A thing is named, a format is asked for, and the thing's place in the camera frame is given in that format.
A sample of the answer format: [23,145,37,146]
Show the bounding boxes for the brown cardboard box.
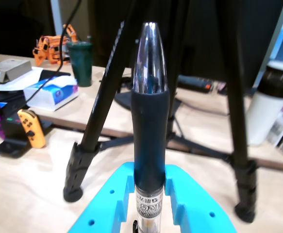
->
[0,58,33,84]

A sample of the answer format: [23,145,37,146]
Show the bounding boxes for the white bottle with black top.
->
[247,59,283,146]

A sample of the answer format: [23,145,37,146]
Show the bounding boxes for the black device with orange button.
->
[176,74,214,94]

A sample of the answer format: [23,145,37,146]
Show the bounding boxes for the white blue tissue box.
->
[23,75,80,112]

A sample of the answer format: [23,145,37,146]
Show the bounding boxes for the thin black cable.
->
[24,0,82,102]

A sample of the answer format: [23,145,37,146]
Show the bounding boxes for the black camera tripod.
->
[63,0,257,223]

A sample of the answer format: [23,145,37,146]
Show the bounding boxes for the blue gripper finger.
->
[164,164,238,233]
[68,162,136,233]

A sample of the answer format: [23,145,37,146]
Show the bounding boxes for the black grip pen chrome tip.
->
[131,21,170,233]

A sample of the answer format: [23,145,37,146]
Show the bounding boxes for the black console dock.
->
[0,114,53,159]

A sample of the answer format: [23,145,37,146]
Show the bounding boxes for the dark green tumbler cup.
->
[66,40,93,87]

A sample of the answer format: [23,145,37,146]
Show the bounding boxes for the white paper sheets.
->
[0,66,44,92]

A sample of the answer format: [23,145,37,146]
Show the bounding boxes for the orange game controller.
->
[17,108,47,149]

